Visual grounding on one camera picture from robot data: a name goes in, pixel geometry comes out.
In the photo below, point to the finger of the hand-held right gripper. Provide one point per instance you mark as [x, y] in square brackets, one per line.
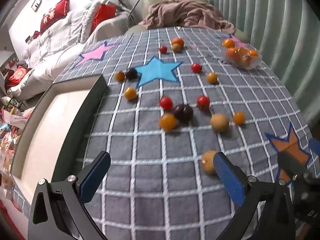
[290, 163]
[315, 147]

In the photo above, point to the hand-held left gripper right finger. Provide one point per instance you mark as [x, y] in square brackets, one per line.
[228, 180]

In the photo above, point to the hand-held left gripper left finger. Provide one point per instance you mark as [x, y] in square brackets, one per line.
[96, 180]

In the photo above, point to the tan longan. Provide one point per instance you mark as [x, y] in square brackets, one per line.
[207, 162]
[176, 48]
[219, 122]

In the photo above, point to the grey box with white inside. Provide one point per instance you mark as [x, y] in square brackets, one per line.
[50, 120]

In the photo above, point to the dark purple cherry tomato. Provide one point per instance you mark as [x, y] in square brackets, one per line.
[131, 73]
[183, 113]

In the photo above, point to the red cherry tomato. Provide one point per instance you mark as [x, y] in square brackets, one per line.
[196, 68]
[165, 102]
[163, 49]
[203, 101]

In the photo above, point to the grey checked cloth with stars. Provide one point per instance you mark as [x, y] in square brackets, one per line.
[155, 180]

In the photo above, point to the yellow cherry tomato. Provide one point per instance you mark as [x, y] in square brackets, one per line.
[212, 77]
[130, 93]
[120, 76]

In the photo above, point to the pile of colourful packets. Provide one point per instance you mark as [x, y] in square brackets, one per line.
[10, 135]

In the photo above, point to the orange tangerine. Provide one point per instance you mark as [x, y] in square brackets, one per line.
[228, 43]
[253, 53]
[231, 53]
[178, 41]

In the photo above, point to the peeled tangerine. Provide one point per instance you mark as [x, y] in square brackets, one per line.
[243, 53]

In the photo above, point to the red patterned cushion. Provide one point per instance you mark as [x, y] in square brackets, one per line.
[17, 76]

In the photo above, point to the pale green curtain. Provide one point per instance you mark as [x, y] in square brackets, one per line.
[270, 17]

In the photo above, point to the white sofa with cushions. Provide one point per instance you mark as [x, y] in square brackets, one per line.
[47, 47]

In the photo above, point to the beige sofa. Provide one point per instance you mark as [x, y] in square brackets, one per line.
[107, 28]

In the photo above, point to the grey striped pillow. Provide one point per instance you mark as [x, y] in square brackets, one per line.
[116, 1]
[85, 22]

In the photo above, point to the plain red pillow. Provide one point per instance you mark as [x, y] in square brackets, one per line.
[102, 15]

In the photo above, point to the pink-brown blanket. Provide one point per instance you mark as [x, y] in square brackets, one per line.
[185, 13]

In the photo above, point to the red pillow with gold print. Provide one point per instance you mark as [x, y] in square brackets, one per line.
[55, 11]

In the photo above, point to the framed wall picture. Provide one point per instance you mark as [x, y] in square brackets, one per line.
[37, 3]

